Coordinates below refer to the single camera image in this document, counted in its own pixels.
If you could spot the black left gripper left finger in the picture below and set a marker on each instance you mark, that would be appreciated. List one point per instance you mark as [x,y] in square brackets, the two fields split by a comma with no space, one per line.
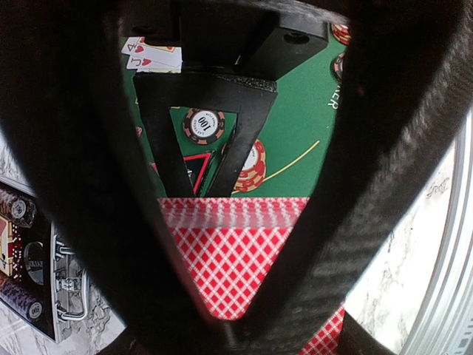
[65,115]

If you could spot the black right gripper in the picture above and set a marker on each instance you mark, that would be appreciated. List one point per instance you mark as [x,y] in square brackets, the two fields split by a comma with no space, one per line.
[259,39]

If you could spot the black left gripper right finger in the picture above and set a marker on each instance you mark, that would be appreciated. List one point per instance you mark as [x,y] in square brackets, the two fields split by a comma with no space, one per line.
[405,91]

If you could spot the face up community card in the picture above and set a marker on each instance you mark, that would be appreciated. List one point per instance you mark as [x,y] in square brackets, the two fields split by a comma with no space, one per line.
[137,46]
[147,65]

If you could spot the black chip stack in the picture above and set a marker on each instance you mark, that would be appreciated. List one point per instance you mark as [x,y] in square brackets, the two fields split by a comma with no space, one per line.
[204,126]
[338,67]

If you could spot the red chip stack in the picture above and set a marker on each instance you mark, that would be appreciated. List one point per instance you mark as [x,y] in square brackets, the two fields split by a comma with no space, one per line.
[341,33]
[254,170]

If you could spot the red playing card deck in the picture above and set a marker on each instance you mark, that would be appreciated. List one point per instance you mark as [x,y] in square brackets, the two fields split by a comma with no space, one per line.
[229,244]

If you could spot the round green poker mat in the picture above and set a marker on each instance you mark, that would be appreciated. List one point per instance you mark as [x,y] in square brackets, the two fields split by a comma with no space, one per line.
[296,134]

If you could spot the aluminium poker chip case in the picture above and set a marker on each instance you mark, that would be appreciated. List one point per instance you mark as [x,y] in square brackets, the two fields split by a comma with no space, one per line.
[26,264]

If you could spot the silver case handle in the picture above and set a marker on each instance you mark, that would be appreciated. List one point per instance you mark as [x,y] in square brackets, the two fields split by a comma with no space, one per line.
[69,281]

